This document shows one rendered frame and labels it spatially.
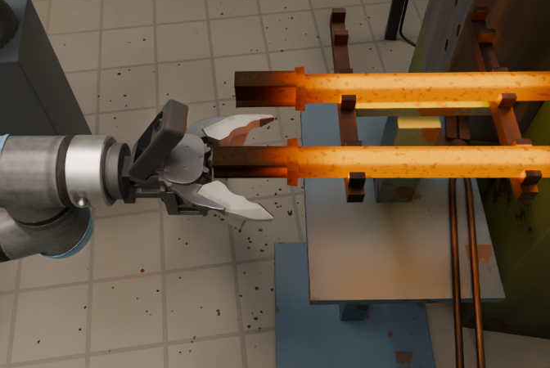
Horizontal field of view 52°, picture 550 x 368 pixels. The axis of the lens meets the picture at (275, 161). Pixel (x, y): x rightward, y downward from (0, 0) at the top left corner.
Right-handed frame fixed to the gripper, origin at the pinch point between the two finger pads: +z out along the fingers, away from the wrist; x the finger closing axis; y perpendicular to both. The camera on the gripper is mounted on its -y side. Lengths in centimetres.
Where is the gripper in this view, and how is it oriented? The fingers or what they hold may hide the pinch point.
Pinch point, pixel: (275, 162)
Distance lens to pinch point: 69.2
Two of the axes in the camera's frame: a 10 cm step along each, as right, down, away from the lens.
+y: 0.0, 5.5, 8.4
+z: 10.0, 0.0, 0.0
